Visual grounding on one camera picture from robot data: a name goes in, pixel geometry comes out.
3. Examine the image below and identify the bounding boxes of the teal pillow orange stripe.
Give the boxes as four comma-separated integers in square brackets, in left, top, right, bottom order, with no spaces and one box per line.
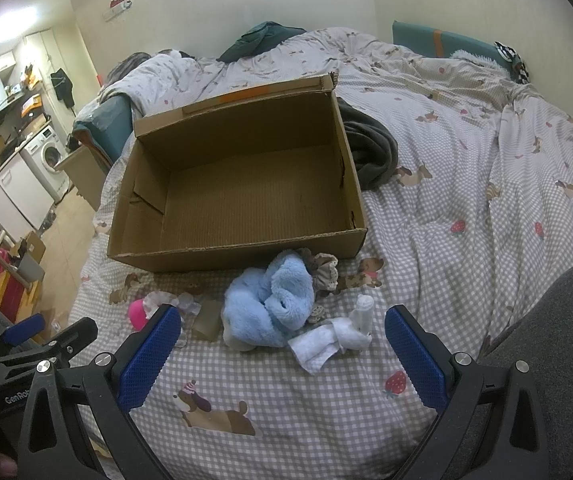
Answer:
[391,21,511,70]

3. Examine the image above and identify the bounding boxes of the cardboard box on floor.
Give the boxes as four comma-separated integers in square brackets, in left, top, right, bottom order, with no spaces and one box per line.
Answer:
[11,231,46,283]

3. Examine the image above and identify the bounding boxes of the beige wooden side table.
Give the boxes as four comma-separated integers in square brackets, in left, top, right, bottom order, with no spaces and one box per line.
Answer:
[55,146,106,210]

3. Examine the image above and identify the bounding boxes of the dark green cloth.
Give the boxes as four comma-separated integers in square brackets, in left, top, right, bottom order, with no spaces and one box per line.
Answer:
[218,22,306,63]

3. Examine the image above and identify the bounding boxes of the clear plastic bag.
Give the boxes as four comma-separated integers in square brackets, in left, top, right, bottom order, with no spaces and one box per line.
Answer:
[143,292,201,349]

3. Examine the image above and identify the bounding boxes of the brown cardboard box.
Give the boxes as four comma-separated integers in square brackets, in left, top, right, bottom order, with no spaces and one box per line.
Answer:
[108,74,367,273]

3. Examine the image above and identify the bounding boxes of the beige lace scrunchie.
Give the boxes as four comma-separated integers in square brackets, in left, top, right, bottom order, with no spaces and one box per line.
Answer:
[298,248,339,294]

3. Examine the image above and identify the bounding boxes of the white washing machine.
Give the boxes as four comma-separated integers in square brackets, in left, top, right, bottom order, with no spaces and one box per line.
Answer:
[21,125,70,204]

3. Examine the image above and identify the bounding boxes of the white cabinet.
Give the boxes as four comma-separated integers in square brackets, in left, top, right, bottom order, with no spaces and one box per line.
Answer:
[0,154,54,240]

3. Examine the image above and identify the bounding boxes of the white sock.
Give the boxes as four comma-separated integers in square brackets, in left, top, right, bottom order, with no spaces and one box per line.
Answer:
[288,295,375,375]

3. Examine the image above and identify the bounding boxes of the dark grey garment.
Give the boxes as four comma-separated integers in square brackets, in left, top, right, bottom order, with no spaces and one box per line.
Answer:
[337,98,398,191]

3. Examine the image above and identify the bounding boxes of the teal cushion on bed edge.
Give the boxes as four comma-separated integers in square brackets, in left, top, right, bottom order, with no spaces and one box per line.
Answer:
[72,93,132,168]

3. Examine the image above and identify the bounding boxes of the black white checkered cloth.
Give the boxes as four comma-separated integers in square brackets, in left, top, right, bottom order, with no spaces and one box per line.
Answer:
[495,41,530,84]

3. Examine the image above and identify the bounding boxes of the checkered dog print bedspread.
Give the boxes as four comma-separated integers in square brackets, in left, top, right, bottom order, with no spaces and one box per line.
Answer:
[68,26,573,480]

